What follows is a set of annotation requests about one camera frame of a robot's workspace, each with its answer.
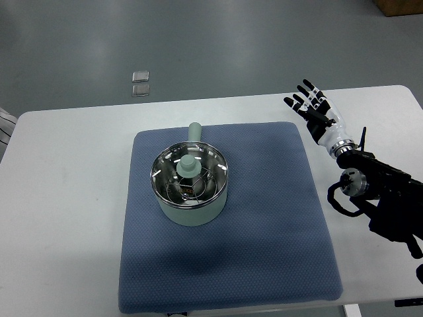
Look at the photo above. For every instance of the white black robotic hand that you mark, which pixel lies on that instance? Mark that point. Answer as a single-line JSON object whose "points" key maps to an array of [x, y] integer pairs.
{"points": [[323, 120]]}

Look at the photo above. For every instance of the glass lid with green knob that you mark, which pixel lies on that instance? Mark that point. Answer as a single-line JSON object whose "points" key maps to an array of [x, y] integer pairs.
{"points": [[189, 175]]}

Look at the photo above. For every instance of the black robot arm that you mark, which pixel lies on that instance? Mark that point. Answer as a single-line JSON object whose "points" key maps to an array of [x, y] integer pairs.
{"points": [[389, 197]]}

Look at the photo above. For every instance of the green pot with steel interior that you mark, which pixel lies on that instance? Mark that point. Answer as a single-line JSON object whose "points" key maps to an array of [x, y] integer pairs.
{"points": [[199, 216]]}

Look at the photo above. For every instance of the brown cardboard box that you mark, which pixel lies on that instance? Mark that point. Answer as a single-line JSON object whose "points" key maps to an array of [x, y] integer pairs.
{"points": [[396, 8]]}

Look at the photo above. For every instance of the blue quilted mat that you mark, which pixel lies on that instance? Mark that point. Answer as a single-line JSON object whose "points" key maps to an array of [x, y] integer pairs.
{"points": [[269, 245]]}

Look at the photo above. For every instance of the upper metal floor plate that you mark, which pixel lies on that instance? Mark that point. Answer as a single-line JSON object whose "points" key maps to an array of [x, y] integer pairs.
{"points": [[140, 76]]}

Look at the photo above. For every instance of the metal floor plate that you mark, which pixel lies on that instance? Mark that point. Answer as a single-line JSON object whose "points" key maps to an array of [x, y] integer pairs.
{"points": [[140, 76], [141, 90]]}

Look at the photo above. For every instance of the lower metal floor plate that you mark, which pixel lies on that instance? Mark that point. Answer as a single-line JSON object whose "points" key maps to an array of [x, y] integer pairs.
{"points": [[141, 90]]}

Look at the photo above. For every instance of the white table leg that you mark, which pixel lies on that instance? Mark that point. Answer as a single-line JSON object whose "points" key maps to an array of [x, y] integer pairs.
{"points": [[352, 310]]}

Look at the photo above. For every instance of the striped cloth at left edge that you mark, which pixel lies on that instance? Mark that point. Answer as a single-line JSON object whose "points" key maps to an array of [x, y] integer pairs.
{"points": [[7, 126]]}

